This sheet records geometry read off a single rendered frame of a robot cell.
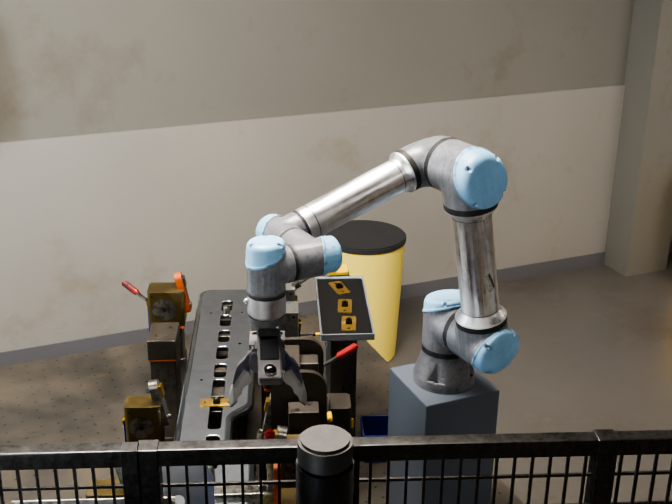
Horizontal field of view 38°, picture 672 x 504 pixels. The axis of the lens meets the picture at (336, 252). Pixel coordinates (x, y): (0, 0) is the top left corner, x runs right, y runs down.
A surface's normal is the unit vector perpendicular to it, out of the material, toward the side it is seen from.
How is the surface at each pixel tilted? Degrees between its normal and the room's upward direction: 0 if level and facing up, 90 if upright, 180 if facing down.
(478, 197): 83
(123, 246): 90
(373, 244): 0
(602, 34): 90
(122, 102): 90
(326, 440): 0
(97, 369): 0
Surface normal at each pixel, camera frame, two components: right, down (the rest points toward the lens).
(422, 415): -0.92, 0.14
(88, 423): 0.01, -0.93
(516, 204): 0.39, 0.35
